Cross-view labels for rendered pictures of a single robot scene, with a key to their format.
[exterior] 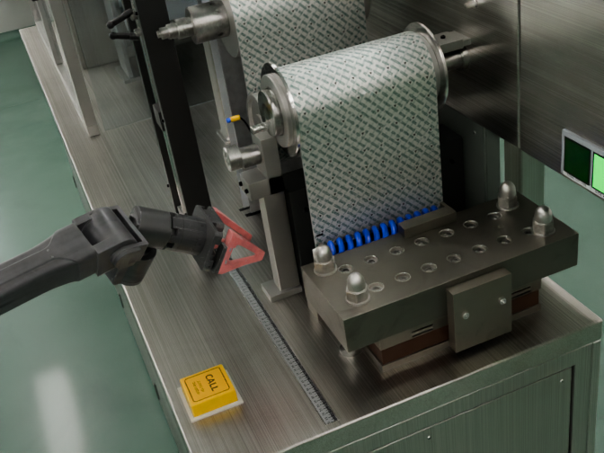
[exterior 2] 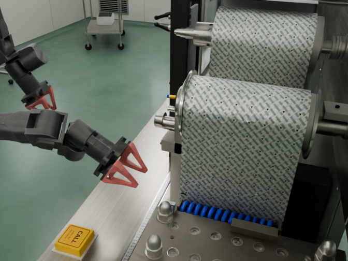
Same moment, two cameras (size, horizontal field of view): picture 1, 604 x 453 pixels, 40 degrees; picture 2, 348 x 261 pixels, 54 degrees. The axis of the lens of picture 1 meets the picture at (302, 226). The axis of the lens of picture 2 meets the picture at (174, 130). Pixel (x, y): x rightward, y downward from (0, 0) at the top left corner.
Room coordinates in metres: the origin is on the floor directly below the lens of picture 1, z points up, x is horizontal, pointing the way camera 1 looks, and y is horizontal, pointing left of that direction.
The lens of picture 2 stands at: (0.62, -0.35, 1.58)
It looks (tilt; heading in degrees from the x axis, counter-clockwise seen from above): 30 degrees down; 35
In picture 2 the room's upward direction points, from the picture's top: 1 degrees clockwise
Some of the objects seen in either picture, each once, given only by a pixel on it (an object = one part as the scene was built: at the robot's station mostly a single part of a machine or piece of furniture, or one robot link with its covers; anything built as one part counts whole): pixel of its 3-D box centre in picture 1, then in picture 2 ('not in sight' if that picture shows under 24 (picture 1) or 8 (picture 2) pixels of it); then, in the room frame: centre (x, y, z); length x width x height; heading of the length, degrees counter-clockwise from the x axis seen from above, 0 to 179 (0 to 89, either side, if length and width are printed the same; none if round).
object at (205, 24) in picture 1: (207, 22); (206, 34); (1.42, 0.10, 1.34); 0.06 x 0.06 x 0.06; 18
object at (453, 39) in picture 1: (447, 40); (339, 111); (1.27, -0.28, 1.28); 0.06 x 0.05 x 0.02; 108
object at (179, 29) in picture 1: (173, 30); (185, 32); (1.40, 0.16, 1.34); 0.06 x 0.03 x 0.03; 108
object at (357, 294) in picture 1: (356, 286); (154, 244); (0.97, -0.06, 1.05); 0.04 x 0.04 x 0.04
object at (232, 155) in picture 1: (232, 157); (160, 119); (1.19, 0.09, 1.18); 0.04 x 0.02 x 0.04; 18
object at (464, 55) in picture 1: (444, 61); (331, 125); (1.27, -0.27, 1.25); 0.07 x 0.04 x 0.04; 108
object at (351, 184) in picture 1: (376, 182); (233, 183); (1.16, -0.13, 1.11); 0.23 x 0.01 x 0.18; 108
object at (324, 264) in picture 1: (324, 257); (165, 209); (1.06, -0.03, 1.05); 0.04 x 0.04 x 0.04
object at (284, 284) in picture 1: (267, 217); (174, 164); (1.21, 0.06, 1.05); 0.06 x 0.05 x 0.31; 108
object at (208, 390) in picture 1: (208, 390); (74, 239); (0.96, 0.18, 0.91); 0.07 x 0.07 x 0.02; 18
